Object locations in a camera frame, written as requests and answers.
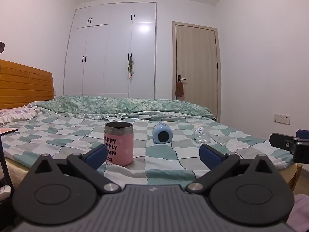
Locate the green hanging ornament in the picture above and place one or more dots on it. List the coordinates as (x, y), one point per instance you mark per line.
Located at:
(131, 67)

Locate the brown hanging pouch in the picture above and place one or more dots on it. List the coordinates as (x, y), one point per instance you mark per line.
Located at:
(179, 88)

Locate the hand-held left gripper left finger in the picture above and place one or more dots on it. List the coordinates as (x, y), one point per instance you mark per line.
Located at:
(97, 156)

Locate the checked bed sheet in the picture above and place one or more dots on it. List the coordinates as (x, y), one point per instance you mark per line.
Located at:
(166, 154)

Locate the clear glass cup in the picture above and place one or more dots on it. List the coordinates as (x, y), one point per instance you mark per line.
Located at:
(201, 133)

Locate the pink steel cup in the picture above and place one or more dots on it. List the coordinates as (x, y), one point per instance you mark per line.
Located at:
(119, 145)

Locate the dark wall-mounted object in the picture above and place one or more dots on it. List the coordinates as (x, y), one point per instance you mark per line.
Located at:
(2, 47)

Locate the beige wooden door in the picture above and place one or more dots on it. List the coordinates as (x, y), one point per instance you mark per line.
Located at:
(196, 70)

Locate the white small device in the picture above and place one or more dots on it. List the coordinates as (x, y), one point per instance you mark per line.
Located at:
(4, 190)

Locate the beige mattress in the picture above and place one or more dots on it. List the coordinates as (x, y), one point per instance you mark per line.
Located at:
(17, 171)

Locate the red-brown flat board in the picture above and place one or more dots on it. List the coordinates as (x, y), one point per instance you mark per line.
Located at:
(7, 131)

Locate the wooden headboard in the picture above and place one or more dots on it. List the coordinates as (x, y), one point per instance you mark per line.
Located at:
(26, 84)

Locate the wooden stool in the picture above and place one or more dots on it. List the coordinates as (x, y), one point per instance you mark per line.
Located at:
(296, 174)

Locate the green floral quilt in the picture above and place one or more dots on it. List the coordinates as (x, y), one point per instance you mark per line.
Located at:
(115, 105)

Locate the white wardrobe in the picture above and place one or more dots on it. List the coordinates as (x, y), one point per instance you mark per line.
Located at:
(108, 53)

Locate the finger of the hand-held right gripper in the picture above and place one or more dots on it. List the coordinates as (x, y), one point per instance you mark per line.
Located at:
(282, 142)
(303, 133)

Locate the floral pillow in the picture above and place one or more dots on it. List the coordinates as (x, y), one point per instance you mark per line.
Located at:
(14, 114)

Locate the wall socket panel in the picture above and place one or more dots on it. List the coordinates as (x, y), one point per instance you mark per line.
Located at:
(281, 119)

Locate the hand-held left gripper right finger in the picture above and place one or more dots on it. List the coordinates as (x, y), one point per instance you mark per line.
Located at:
(209, 156)

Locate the pink cloth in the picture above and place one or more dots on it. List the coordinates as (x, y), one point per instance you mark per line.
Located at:
(300, 212)

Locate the blue cup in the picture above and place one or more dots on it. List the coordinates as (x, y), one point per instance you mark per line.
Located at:
(162, 133)

